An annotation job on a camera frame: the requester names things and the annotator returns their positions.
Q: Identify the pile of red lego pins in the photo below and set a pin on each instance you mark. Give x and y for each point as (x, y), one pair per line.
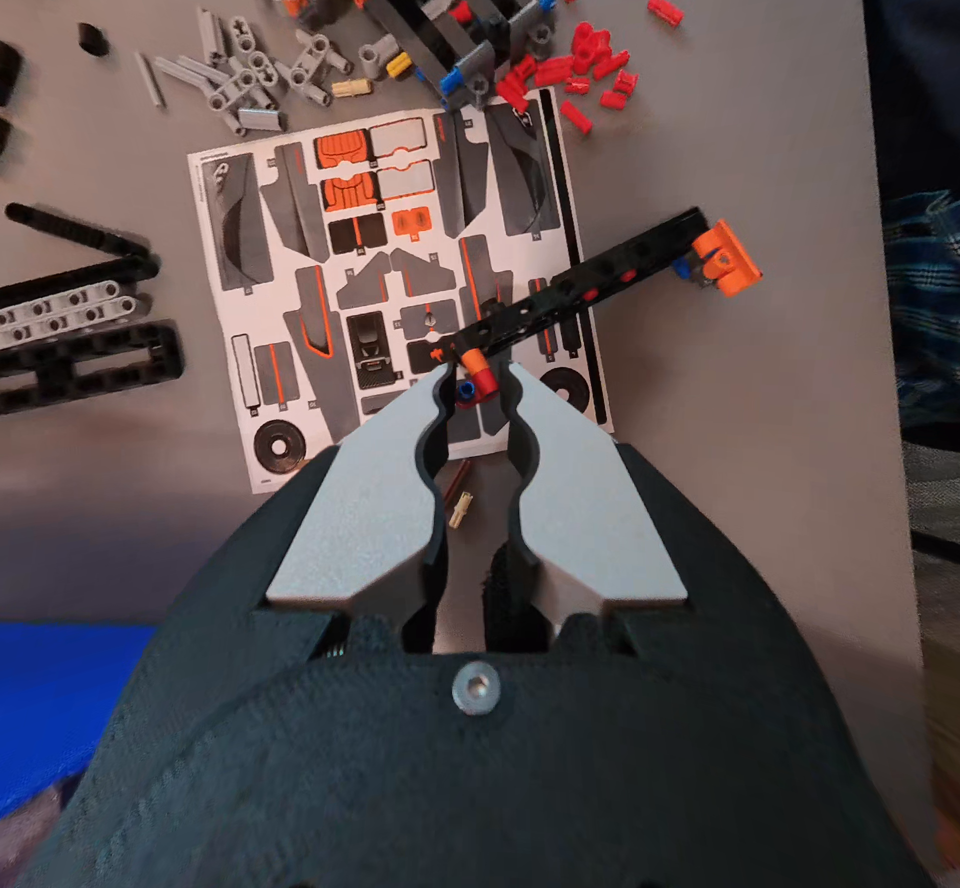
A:
(577, 70)

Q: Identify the blue plastic bin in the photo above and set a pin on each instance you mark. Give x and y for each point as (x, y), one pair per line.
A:
(60, 708)

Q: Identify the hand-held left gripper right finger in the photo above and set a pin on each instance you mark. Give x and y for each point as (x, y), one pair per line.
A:
(592, 520)

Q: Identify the tan lego pin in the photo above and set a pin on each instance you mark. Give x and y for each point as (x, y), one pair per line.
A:
(352, 86)
(461, 509)

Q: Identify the lego sticker sheet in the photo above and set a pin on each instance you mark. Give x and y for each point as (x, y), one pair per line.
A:
(315, 280)

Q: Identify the partly built lego model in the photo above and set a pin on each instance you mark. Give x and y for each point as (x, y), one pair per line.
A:
(420, 32)

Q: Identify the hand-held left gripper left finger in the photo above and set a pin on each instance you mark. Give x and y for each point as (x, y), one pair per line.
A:
(360, 520)

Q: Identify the black lego frame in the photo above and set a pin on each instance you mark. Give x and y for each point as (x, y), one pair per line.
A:
(90, 366)

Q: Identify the black lego beam assembly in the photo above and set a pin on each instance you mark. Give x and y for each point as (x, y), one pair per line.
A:
(600, 276)

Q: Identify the small black lego piece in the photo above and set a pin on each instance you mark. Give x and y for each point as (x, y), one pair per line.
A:
(7, 74)
(94, 38)

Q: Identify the brown lego axle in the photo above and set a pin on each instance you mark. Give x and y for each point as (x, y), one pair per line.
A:
(455, 479)

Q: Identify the black lego beam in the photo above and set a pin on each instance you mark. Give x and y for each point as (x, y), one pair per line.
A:
(67, 229)
(112, 269)

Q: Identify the grey lego beam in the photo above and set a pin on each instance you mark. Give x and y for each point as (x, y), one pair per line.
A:
(75, 318)
(60, 297)

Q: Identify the pile of grey lego connectors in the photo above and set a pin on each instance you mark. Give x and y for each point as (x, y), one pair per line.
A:
(255, 77)

